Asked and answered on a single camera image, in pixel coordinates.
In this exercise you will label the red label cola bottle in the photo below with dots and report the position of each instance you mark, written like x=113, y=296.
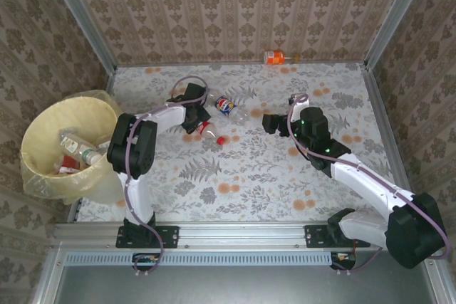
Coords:
x=208, y=132

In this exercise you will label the Pepsi label plastic bottle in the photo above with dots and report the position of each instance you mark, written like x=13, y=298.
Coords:
x=225, y=105

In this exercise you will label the white label clear bottle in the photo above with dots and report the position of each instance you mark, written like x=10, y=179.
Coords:
x=76, y=145

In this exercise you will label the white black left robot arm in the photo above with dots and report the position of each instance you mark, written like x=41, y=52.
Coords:
x=167, y=117

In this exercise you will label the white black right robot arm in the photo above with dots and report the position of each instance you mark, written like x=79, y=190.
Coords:
x=367, y=183

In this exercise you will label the cream round bin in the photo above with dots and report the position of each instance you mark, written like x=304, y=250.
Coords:
x=42, y=133

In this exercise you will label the yellow trash bin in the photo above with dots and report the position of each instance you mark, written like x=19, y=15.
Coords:
x=39, y=186

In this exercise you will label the orange label plastic bottle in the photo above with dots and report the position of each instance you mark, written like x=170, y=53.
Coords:
x=274, y=57

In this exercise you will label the grey metal shelf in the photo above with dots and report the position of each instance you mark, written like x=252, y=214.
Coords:
x=231, y=286

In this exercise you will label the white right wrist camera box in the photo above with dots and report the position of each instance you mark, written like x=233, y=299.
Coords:
x=293, y=99

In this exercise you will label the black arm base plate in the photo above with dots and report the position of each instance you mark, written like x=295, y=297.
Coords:
x=169, y=236
x=315, y=236

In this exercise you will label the aluminium frame post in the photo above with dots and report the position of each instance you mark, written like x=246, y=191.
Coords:
x=82, y=19
x=396, y=15

